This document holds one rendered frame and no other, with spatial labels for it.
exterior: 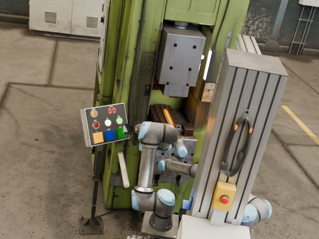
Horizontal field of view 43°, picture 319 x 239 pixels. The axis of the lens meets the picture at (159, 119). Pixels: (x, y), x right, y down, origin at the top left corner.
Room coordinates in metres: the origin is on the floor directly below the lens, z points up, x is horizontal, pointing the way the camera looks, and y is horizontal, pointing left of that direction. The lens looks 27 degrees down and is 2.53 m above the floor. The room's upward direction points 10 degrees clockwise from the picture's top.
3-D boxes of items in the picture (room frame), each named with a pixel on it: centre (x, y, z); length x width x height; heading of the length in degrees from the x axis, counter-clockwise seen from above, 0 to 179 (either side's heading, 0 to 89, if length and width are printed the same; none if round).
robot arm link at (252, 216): (1.97, -0.62, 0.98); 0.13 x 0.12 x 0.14; 132
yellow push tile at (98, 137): (2.55, 0.42, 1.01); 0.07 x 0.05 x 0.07; 131
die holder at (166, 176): (3.17, -0.08, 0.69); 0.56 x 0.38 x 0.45; 16
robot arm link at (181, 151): (2.64, -0.20, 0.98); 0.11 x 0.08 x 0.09; 16
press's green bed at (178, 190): (3.17, -0.08, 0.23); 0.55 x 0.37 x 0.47; 16
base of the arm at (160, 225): (1.97, -0.12, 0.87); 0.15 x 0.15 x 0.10
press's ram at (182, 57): (3.16, -0.08, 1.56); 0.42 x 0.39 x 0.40; 16
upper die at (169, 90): (3.14, -0.03, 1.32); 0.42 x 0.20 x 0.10; 16
